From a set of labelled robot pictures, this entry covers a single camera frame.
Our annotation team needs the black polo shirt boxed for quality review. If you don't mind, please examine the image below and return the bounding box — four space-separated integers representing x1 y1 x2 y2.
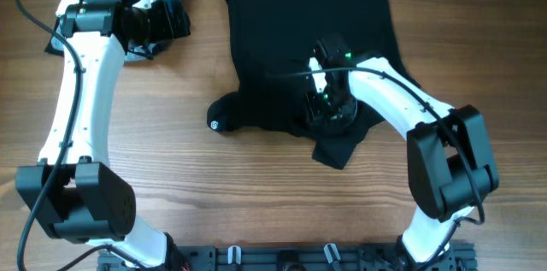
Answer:
207 0 408 169

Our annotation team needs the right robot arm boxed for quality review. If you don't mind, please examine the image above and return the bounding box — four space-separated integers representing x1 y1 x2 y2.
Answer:
306 34 499 270

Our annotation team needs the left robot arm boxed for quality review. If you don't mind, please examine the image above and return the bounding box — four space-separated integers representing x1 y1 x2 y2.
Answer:
15 0 190 270

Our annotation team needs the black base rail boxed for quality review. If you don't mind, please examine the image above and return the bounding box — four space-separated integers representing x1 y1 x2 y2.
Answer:
97 243 478 271

